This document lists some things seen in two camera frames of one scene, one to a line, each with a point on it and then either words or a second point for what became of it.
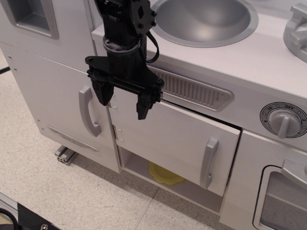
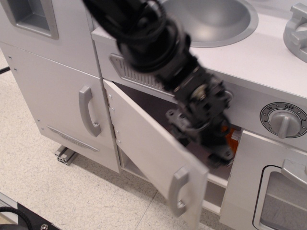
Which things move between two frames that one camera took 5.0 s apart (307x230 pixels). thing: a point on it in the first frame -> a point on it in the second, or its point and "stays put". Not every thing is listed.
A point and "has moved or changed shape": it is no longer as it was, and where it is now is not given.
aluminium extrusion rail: (64, 155) stays put
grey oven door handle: (296, 171) stays put
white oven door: (259, 196) stays put
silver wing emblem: (71, 139) stays put
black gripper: (127, 69) -> (204, 116)
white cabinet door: (174, 138) has moved or changed shape
